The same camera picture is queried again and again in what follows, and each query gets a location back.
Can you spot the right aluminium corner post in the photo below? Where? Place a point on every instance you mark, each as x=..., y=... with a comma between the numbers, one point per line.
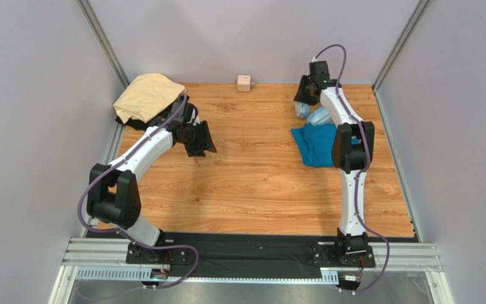
x=404, y=37

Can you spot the left aluminium corner post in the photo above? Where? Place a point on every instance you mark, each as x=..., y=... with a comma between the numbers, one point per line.
x=103, y=40

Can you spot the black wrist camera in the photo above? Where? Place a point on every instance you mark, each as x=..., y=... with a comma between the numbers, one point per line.
x=187, y=113
x=318, y=71

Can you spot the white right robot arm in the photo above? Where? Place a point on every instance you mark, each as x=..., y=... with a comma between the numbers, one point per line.
x=351, y=155

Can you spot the beige t shirt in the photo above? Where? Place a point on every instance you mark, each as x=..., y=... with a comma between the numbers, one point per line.
x=147, y=96

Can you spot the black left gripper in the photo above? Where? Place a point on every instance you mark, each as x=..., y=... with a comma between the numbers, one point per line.
x=197, y=150

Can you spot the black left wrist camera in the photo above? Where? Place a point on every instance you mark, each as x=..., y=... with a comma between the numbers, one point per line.
x=187, y=113

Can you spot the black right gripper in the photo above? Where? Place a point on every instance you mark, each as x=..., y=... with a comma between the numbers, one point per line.
x=305, y=90

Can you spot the blue t shirt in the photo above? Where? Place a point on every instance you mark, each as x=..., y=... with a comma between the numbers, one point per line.
x=315, y=144

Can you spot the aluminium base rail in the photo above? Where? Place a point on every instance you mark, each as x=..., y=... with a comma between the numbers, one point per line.
x=408, y=271

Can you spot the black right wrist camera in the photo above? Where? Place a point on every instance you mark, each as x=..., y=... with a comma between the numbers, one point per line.
x=318, y=71

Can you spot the black t shirt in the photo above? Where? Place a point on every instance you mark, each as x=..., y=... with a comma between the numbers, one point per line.
x=136, y=124

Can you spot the black base mat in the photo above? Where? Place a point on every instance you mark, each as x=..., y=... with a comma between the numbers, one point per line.
x=244, y=256

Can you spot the aluminium corner post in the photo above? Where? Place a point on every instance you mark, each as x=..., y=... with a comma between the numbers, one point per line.
x=103, y=40
x=404, y=37

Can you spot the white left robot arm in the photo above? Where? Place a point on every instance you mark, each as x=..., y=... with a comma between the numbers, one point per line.
x=113, y=194

